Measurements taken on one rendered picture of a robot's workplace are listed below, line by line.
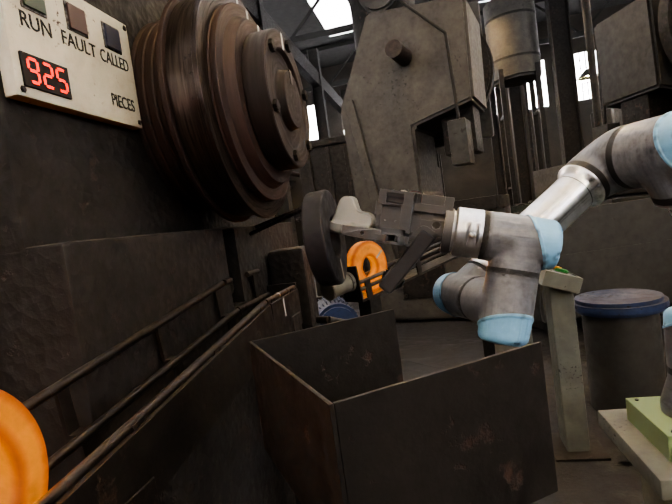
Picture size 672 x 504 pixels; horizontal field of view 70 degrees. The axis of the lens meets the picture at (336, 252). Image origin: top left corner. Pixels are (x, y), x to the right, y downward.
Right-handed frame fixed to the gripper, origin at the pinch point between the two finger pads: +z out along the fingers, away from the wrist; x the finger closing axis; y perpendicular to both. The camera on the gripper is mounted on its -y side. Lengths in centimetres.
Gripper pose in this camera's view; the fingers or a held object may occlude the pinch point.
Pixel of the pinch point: (324, 226)
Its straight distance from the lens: 77.9
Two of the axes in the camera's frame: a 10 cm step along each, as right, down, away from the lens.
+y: 1.2, -9.8, -1.4
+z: -9.7, -1.5, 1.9
